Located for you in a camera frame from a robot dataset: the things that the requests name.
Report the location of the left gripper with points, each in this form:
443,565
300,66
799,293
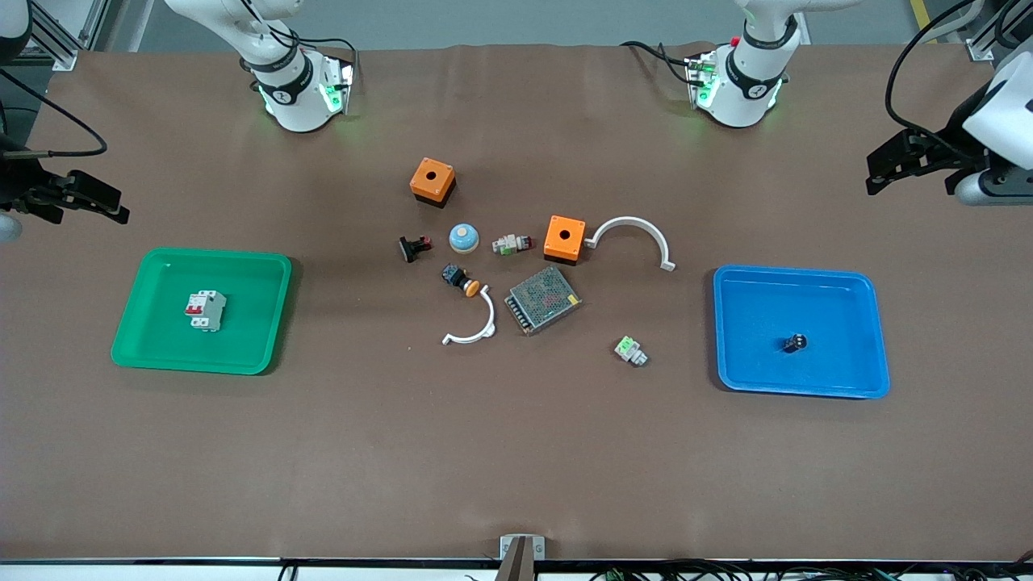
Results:
944,151

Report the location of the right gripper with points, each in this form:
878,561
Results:
18,179

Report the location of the white red circuit breaker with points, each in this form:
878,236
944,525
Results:
211,311

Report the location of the black cylindrical capacitor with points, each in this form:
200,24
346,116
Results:
793,343

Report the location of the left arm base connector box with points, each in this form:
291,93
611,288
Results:
702,81

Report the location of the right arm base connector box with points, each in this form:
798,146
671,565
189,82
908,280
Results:
337,85

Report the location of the blue plastic tray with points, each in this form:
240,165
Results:
839,323

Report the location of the green plastic tray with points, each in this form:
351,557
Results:
242,323

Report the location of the large white curved clamp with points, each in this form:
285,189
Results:
629,221

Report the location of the orange button box upper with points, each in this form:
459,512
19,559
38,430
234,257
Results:
432,179

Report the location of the orange button box black base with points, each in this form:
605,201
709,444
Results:
565,238

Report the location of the black push button orange head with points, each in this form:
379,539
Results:
457,278

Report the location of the blue dome buzzer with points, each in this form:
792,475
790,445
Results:
464,238

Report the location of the metal mesh power supply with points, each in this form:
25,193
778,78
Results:
542,300

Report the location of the white green red indicator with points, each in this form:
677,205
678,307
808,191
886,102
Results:
510,244

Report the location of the small white curved clamp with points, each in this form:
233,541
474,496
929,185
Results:
489,315

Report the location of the brown table mat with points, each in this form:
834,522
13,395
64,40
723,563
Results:
484,452

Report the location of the aluminium frame profile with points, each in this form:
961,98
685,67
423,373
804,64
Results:
69,32
984,32

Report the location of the black red switch part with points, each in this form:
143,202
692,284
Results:
411,248

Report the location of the green white switch module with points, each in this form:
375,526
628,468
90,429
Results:
629,350

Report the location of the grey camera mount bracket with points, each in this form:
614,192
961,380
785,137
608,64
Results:
522,549

